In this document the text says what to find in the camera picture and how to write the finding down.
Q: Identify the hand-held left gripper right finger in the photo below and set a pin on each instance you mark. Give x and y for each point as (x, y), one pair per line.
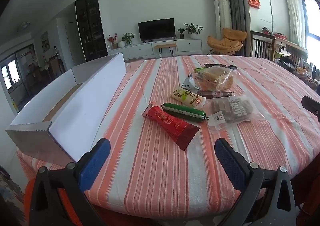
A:
(230, 163)

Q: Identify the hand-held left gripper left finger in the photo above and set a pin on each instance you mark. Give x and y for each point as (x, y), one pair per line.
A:
(95, 161)

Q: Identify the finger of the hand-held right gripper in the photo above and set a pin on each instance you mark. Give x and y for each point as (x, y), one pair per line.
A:
(311, 107)

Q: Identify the clear bag of brown pieces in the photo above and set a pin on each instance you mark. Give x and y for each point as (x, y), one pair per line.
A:
(232, 110)

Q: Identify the white board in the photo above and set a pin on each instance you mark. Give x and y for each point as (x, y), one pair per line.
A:
(82, 105)

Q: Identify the green sausage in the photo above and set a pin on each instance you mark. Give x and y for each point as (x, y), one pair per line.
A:
(185, 112)

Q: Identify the brown stick snack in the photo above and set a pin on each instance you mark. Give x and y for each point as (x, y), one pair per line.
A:
(217, 94)

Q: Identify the red snack packet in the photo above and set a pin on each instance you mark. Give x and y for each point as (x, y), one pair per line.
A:
(170, 123)

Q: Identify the cream snack packet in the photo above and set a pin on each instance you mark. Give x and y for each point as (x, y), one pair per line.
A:
(186, 97)

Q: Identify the bagged bread loaf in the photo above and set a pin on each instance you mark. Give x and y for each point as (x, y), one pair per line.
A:
(217, 78)

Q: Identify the grey foil snack packet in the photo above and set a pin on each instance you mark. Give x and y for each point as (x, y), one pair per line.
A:
(190, 83)

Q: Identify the long black candy packet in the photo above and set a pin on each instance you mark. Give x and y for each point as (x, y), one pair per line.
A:
(200, 69)

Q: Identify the cluttered wooden bench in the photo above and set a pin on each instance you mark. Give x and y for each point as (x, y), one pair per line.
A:
(295, 60)

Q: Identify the orange striped tablecloth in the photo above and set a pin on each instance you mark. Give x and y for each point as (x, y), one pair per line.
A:
(162, 178)

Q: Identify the dark wooden chair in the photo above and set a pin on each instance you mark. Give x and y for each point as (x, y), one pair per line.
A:
(261, 45)

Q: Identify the white curtain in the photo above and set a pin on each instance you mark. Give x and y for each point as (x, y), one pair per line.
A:
(292, 10)

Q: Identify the orange lounge chair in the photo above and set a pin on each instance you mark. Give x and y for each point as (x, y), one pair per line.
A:
(225, 43)

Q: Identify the glass balcony door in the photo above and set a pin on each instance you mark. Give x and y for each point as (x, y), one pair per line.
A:
(15, 75)

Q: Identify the white round vase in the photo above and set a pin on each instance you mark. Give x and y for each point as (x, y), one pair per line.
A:
(121, 44)

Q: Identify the white TV cabinet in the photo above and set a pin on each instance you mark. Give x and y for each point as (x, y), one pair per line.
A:
(140, 49)

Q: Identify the red flower plant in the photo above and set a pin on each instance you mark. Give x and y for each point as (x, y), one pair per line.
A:
(113, 40)

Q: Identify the bushy potted green plant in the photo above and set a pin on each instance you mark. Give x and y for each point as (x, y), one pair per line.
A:
(128, 38)

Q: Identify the grey curtain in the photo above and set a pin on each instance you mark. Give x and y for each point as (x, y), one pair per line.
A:
(235, 3)

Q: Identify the covered standing air conditioner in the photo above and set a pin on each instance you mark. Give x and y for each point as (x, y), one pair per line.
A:
(221, 13)

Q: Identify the wooden stool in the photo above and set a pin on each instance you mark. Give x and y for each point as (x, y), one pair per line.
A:
(165, 46)

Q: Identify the black display cabinet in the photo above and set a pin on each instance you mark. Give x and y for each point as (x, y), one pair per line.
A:
(91, 25)

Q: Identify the large potted green plant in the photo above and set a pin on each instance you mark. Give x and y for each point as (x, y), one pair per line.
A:
(193, 30)

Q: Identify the small potted green plant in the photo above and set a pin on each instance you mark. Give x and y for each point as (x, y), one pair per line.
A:
(181, 33)

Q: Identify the black television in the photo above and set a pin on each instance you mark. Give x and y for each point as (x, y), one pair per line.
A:
(156, 29)

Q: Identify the wall painting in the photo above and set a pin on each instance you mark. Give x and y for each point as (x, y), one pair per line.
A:
(44, 42)

